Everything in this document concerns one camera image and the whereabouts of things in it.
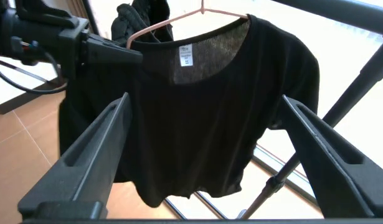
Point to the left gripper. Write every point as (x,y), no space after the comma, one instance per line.
(69,43)

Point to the black garment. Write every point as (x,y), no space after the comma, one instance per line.
(129,18)
(194,124)

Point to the brown curtain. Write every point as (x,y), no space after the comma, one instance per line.
(75,7)

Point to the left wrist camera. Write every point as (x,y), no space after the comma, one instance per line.
(38,9)

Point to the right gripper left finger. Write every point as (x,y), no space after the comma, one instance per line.
(91,174)

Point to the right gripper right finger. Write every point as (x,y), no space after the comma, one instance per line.
(337,174)

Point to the black clothes rack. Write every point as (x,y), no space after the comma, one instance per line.
(350,93)

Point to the pink clothes hanger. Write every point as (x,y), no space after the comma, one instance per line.
(160,26)

